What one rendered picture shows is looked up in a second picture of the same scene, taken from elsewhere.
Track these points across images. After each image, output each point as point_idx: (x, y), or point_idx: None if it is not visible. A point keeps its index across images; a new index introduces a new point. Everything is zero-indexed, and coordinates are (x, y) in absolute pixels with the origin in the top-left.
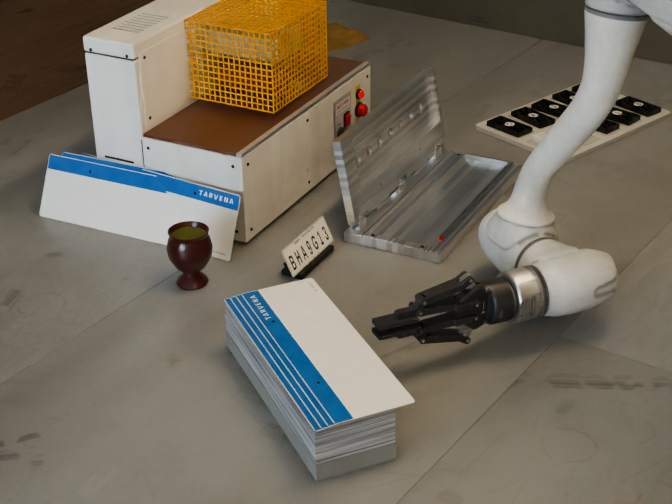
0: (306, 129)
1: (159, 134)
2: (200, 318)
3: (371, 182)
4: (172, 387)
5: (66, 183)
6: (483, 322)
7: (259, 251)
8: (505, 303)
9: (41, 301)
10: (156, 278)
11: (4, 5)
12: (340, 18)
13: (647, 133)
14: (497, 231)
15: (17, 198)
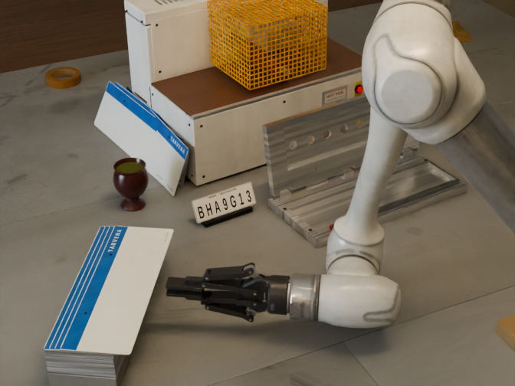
0: (283, 109)
1: (160, 86)
2: None
3: (303, 165)
4: (39, 279)
5: (111, 105)
6: (265, 309)
7: (201, 195)
8: (277, 300)
9: (31, 188)
10: (114, 194)
11: None
12: (465, 18)
13: None
14: (329, 237)
15: (94, 107)
